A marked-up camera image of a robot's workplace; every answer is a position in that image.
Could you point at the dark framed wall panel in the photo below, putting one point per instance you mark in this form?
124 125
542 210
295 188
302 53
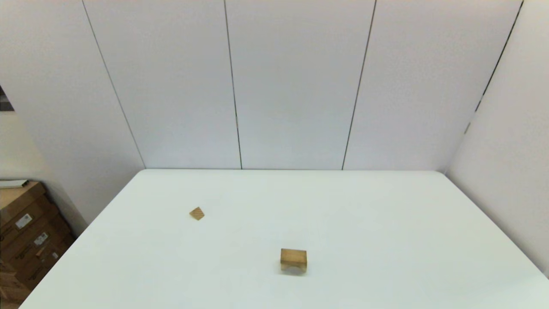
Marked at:
4 103

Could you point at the cardboard box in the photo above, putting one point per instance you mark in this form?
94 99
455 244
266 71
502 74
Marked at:
17 199
10 292
38 253

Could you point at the rectangular wooden building block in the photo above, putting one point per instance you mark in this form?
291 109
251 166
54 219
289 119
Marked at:
294 256

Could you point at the triangular wooden building block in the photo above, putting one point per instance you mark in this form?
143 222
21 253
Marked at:
197 213

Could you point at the arched wooden building block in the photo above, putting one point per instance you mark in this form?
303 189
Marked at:
285 268

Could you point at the white flat board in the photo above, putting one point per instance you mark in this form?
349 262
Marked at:
10 183

